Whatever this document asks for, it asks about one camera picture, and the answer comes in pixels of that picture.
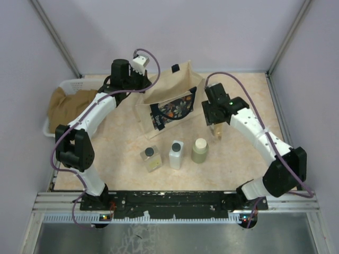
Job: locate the white slotted cable duct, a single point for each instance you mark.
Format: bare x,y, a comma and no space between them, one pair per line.
103,218

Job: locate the brown cloth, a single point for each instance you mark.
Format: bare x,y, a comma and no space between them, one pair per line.
65,108

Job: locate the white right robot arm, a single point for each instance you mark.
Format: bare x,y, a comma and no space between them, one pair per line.
287,166

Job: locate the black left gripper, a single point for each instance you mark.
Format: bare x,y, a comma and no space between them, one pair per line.
144,80

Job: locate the white square bottle black cap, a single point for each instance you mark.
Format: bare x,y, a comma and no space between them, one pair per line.
176,154

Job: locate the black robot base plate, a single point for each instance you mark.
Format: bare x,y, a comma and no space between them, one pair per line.
170,205

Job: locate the aluminium frame rail left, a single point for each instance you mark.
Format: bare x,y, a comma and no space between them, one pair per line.
56,38

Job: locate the aluminium front frame rails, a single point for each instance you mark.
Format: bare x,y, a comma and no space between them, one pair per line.
54,202

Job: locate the clear square bottle black cap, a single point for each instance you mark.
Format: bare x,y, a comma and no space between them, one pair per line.
151,158

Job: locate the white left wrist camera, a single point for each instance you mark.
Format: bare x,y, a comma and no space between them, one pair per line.
139,64

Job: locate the aluminium frame rail right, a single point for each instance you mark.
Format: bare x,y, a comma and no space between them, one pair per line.
306,5

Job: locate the olive green bottle cream cap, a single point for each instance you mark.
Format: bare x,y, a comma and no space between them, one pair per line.
199,151

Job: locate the cream canvas tote bag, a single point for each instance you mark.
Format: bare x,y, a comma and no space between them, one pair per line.
175,98

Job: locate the aluminium frame rail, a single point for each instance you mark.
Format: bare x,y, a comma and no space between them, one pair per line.
306,5
56,38

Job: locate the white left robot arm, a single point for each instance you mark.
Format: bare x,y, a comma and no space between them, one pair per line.
73,146

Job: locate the amber liquid clear bottle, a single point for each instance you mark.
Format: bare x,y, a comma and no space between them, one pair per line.
216,131

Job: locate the white plastic basket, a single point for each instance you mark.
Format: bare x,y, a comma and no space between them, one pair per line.
72,86

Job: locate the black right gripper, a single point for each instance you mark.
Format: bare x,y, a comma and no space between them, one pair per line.
210,120

